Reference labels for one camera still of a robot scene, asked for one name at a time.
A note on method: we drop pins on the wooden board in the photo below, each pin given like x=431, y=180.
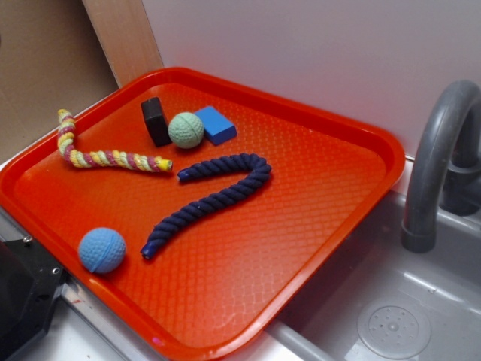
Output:
x=126, y=37

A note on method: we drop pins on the black box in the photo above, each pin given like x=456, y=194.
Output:
x=155, y=122

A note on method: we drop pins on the light blue textured ball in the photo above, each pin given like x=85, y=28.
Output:
x=102, y=250

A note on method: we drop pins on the grey toy faucet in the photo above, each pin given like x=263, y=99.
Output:
x=446, y=170

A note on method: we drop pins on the grey plastic sink basin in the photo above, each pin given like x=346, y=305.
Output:
x=374, y=300

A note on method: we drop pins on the red plastic tray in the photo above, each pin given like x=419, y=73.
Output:
x=221, y=281

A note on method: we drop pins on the blue block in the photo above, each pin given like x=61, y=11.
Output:
x=217, y=128

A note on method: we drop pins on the green textured ball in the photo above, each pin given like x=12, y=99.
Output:
x=186, y=130

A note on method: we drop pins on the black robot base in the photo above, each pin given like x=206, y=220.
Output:
x=31, y=283

